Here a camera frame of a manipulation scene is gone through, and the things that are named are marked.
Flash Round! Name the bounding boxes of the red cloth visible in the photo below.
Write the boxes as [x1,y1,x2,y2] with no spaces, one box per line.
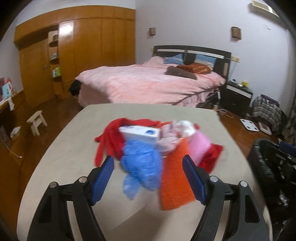
[198,144,224,174]

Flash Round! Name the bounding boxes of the orange cloth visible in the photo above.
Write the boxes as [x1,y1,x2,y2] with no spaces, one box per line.
[159,139,195,211]

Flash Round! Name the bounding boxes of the pink sheet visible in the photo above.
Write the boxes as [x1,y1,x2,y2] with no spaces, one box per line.
[188,131,211,166]

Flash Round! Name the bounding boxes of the red glove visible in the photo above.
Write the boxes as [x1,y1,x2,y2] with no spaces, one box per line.
[94,118,161,167]

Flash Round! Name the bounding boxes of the blue plastic bag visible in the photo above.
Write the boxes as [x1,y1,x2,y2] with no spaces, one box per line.
[120,140,163,200]

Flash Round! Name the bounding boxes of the white plastic bag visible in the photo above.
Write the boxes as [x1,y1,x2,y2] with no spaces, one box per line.
[176,120,196,138]

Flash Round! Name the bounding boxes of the pale pink knit cloth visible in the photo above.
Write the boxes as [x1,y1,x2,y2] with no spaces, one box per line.
[157,121,185,157]

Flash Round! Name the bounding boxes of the white glove box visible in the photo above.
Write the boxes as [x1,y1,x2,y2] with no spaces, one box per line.
[118,126,160,146]

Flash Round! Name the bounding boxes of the pink white floor box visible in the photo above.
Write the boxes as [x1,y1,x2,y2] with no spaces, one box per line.
[258,122,272,136]

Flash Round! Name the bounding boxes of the patterned curtain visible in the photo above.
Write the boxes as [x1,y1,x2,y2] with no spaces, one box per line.
[282,97,296,146]

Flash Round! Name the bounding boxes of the white bathroom scale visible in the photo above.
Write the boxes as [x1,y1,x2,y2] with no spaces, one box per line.
[240,118,259,132]

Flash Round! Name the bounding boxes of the small wooden stool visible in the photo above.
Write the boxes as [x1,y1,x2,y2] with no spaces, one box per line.
[26,110,48,136]

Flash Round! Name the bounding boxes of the plaid clothing pile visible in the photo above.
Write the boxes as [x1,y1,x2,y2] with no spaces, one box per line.
[252,96,281,132]

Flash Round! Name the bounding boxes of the wooden side desk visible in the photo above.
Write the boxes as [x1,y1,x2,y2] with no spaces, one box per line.
[1,90,28,167]

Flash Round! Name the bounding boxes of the black nightstand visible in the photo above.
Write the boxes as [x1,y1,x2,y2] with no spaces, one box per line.
[220,81,253,118]

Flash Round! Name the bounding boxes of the black garment on bed corner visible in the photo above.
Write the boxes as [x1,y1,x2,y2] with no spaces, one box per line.
[68,80,81,96]

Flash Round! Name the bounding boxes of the yellow toy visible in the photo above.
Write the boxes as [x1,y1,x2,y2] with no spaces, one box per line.
[241,81,248,88]

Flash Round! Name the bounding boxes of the red dotted pillow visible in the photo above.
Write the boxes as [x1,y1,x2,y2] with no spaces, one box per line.
[177,63,213,75]

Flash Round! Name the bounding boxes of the right blue pillow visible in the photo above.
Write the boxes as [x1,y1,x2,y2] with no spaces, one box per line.
[194,54,217,69]

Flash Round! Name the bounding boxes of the blue pillow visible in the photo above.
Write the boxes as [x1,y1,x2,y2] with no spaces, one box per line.
[164,53,184,65]
[194,54,217,69]

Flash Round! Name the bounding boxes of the pink covered bed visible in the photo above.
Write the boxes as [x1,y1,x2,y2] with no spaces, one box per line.
[75,56,226,107]

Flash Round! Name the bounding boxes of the brown cushion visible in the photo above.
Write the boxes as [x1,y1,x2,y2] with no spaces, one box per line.
[165,66,197,80]

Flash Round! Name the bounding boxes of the wooden wardrobe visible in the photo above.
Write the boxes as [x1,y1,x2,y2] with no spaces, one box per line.
[14,6,135,107]

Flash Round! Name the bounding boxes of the left blue pillow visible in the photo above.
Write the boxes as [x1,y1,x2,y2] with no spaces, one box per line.
[164,53,184,65]

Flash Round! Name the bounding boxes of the dark wooden headboard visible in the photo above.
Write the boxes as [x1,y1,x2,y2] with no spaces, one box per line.
[152,45,231,80]

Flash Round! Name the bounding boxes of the air conditioner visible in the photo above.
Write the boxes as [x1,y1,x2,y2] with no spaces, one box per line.
[251,0,279,18]

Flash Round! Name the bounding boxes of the white cable on floor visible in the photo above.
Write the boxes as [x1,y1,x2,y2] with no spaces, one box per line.
[214,105,235,119]

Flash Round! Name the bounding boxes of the right wall lamp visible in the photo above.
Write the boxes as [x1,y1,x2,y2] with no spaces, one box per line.
[231,27,242,40]

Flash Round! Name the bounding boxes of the wall lamp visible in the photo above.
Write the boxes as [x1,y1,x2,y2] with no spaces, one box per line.
[231,27,242,40]
[149,28,156,37]

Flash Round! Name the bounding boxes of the left wall lamp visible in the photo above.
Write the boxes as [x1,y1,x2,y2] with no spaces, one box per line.
[149,28,156,37]

